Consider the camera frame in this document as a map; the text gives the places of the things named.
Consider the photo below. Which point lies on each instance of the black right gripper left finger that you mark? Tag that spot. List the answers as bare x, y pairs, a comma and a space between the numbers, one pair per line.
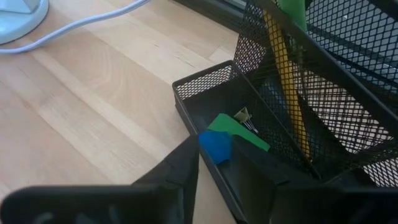
168, 193

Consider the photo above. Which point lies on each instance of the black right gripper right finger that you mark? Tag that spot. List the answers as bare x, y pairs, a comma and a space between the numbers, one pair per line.
295, 205

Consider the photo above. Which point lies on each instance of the blue eraser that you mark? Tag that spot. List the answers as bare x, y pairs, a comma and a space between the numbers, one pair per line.
216, 146

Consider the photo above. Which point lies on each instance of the green card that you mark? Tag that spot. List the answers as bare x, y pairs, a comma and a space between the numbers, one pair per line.
236, 129

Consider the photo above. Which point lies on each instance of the yellow pencil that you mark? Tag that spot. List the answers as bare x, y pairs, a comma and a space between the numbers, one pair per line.
287, 81

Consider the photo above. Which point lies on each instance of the black mesh desk organizer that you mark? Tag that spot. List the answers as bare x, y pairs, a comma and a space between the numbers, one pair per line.
211, 82

